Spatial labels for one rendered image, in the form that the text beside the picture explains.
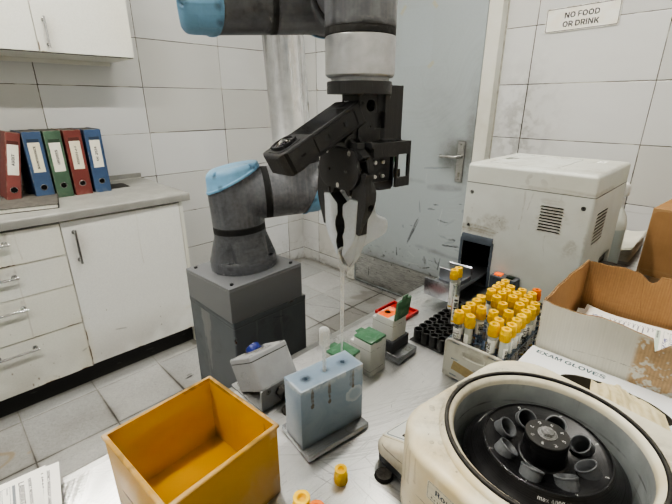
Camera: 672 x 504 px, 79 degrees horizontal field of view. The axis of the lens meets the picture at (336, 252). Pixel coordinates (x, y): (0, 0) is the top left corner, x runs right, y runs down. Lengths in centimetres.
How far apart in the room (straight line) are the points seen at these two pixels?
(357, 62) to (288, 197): 49
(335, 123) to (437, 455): 34
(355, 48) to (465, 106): 203
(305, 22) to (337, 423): 51
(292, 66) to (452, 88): 169
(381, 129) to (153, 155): 243
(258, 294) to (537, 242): 62
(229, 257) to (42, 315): 139
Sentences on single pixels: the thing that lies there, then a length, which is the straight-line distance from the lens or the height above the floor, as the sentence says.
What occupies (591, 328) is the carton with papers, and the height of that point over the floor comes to 100.
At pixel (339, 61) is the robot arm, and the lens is 45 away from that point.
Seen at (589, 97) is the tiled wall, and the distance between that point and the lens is 230.
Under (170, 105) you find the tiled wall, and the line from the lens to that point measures 287.
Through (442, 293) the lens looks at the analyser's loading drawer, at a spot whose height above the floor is 91.
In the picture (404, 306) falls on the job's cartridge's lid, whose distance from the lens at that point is 72.
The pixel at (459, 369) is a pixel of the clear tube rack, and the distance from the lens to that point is 72.
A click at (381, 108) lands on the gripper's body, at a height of 130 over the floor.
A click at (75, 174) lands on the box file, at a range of 239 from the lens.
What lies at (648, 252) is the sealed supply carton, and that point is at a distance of 134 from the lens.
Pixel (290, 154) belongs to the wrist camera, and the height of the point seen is 126.
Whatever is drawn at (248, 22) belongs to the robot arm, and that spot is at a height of 139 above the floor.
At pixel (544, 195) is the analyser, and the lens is 97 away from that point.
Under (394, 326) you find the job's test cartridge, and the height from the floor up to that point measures 94.
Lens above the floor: 131
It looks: 20 degrees down
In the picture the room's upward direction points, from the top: straight up
